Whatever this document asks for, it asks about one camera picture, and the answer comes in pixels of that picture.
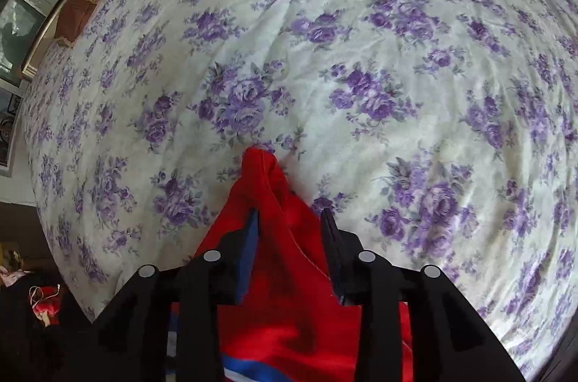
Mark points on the red pants with blue stripes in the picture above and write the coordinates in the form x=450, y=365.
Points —
x=293, y=296

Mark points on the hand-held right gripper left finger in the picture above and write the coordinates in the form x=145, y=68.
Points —
x=249, y=260

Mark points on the red and white cloth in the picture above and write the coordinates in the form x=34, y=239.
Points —
x=45, y=305

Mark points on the wooden bed frame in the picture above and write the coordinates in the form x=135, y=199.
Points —
x=45, y=34

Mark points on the purple floral bed sheet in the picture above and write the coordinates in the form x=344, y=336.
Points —
x=338, y=70

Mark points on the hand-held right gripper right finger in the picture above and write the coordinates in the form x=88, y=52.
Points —
x=333, y=246

